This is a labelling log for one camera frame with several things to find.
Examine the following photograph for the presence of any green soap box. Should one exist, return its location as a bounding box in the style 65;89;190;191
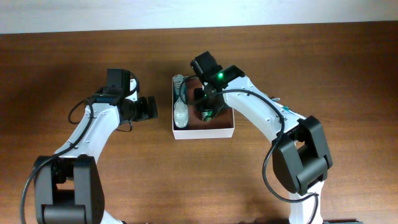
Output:
201;110;216;122

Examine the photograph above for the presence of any clear hand soap pump bottle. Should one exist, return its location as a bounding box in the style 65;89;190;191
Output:
174;96;189;128

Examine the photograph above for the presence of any teal mouthwash bottle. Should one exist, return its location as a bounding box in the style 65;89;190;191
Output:
173;74;186;105

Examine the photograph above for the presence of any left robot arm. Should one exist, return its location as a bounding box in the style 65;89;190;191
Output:
28;68;158;223

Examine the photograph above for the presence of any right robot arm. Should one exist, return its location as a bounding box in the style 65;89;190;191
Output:
190;52;333;223

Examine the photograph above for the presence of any white cardboard box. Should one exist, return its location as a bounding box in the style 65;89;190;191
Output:
172;76;234;140

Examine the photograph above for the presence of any blue white toothbrush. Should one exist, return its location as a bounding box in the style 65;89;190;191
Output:
282;106;306;119

